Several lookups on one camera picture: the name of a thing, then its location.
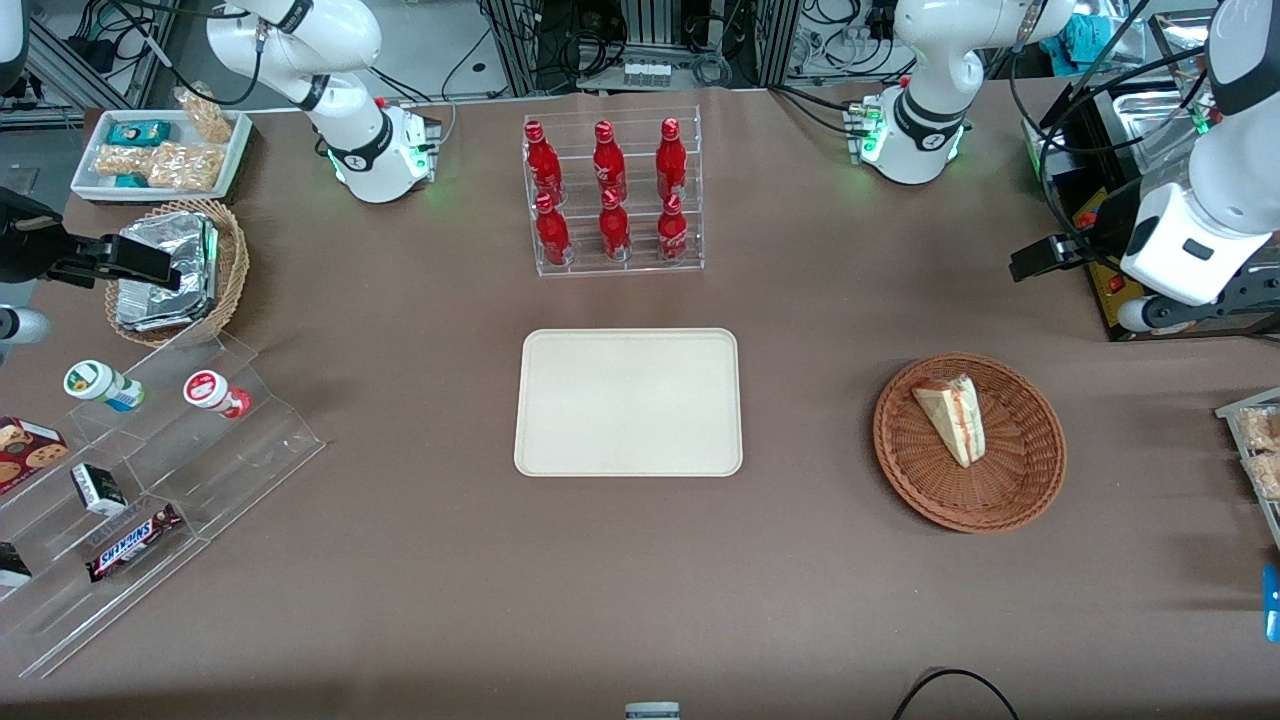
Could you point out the chocolate chip cookie box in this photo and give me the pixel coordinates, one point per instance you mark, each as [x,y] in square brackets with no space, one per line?
[28,452]

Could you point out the tan deep wicker basket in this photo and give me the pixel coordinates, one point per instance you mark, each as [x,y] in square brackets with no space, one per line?
[232,270]

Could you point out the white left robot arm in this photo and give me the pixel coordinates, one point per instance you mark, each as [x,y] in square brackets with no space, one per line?
[920,120]

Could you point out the teal cloth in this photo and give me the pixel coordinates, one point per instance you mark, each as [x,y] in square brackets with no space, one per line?
[1085,40]

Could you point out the clear bag puffed snacks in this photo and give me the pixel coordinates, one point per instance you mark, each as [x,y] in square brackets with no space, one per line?
[120,161]
[185,167]
[207,115]

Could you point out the aluminium foil container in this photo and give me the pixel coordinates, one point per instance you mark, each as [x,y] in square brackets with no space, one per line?
[170,300]

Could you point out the red label yogurt cup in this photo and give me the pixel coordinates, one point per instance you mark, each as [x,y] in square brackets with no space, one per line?
[212,391]

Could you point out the white tray with crackers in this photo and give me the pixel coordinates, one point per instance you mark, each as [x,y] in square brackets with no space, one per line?
[1232,412]

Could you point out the large teal snack packet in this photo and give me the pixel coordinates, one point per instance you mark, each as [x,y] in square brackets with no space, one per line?
[138,132]

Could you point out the small teal snack packet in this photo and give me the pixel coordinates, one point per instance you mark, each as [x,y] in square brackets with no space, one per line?
[132,181]

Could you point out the white rectangular snack tray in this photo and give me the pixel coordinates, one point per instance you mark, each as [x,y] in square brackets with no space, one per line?
[235,150]

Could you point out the beige plastic serving tray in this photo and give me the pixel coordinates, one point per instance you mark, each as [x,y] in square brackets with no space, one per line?
[628,402]

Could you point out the clear bag rice crackers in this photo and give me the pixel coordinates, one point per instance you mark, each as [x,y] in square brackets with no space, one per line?
[1260,428]
[1266,475]

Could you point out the shiny steel tray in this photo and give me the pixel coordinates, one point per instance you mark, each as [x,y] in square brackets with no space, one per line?
[1150,105]

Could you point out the white power strip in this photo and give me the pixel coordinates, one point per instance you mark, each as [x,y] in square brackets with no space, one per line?
[646,74]

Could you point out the clear acrylic bottle rack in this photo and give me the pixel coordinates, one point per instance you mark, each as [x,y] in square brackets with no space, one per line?
[630,265]

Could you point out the green label yogurt cup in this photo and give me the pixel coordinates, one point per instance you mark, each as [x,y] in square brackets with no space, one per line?
[98,384]

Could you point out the black snack packet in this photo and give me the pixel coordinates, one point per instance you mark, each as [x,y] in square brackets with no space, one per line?
[12,566]

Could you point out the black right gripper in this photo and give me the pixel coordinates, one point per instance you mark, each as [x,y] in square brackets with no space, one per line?
[28,248]

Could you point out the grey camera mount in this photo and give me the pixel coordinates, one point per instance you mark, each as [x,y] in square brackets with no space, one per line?
[652,711]

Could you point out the small black white carton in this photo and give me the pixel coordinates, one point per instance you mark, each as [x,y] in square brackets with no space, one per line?
[98,490]

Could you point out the brown round wicker basket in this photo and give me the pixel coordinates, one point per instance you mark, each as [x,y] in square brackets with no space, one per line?
[1020,470]

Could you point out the blue plastic object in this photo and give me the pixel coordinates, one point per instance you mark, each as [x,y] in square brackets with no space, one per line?
[1272,600]

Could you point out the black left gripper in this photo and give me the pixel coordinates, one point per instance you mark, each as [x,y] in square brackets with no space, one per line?
[1096,243]

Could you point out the clear acrylic stepped stand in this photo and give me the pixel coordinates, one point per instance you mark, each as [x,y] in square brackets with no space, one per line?
[230,470]

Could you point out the red cola bottle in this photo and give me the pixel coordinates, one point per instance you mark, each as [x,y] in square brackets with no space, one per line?
[543,165]
[672,235]
[614,232]
[552,235]
[606,165]
[671,162]

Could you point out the triangular sandwich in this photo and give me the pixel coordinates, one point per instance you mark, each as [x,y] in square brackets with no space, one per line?
[952,418]

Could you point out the Snickers chocolate bar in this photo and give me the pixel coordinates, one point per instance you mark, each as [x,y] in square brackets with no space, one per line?
[133,543]

